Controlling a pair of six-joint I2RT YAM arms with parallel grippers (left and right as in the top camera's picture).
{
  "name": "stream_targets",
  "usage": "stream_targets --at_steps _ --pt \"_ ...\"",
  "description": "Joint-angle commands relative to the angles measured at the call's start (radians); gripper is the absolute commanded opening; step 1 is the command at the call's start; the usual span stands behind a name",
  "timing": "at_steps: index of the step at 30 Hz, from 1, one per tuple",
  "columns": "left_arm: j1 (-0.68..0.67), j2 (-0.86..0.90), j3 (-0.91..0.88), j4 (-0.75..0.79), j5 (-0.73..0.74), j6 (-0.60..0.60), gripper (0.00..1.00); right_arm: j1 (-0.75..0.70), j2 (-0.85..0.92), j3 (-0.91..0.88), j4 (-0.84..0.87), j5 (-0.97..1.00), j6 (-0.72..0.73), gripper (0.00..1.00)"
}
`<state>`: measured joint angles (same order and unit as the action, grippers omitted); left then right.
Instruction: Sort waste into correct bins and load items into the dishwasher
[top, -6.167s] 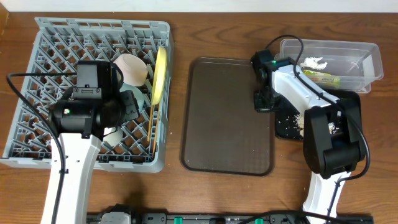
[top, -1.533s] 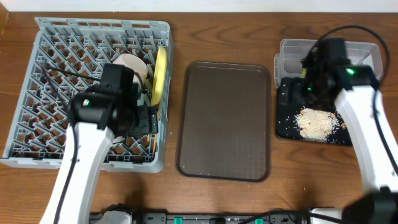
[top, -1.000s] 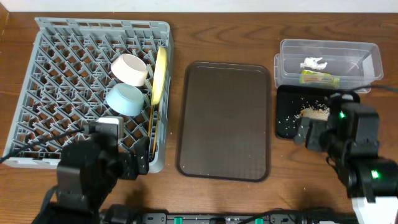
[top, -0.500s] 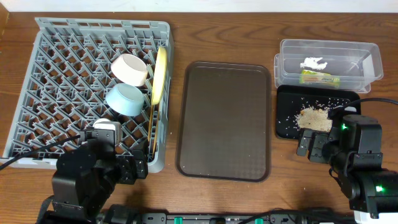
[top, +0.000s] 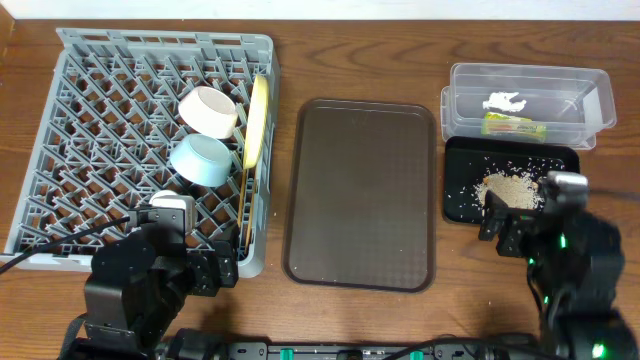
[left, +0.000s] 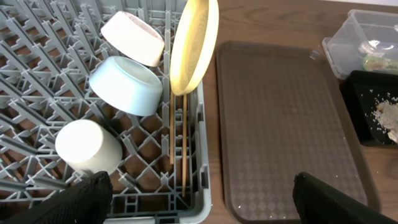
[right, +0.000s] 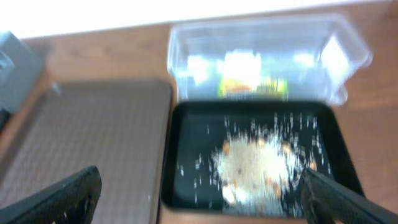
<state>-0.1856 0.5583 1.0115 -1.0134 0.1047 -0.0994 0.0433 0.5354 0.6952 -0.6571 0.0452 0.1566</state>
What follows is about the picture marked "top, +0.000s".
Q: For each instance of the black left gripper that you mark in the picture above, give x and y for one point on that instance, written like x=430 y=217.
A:
x=204 y=283

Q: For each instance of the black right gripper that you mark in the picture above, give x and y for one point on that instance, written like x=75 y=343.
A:
x=517 y=225

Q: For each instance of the rice and nutshell pile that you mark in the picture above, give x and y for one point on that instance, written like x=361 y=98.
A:
x=515 y=181

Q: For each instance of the wooden chopstick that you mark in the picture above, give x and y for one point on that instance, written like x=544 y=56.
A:
x=240 y=213
x=250 y=190

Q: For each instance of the yellow green snack wrapper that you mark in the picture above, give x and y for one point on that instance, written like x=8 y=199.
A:
x=500 y=124

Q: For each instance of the white tissue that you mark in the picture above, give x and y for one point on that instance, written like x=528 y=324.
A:
x=504 y=101

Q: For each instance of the dark brown serving tray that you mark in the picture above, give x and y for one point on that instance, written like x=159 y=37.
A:
x=362 y=202

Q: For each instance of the yellow plate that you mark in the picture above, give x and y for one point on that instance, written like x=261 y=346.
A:
x=256 y=121

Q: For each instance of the white cup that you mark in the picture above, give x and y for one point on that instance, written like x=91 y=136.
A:
x=164 y=199

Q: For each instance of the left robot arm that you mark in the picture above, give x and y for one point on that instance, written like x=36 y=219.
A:
x=139 y=284

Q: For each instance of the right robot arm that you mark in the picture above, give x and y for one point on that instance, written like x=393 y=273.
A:
x=575 y=261

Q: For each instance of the black waste tray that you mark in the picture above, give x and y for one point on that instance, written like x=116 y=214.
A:
x=462 y=149

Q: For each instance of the grey plastic dishwasher rack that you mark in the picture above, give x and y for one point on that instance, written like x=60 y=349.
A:
x=109 y=125

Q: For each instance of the clear plastic bin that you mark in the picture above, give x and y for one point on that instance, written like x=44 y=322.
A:
x=574 y=104

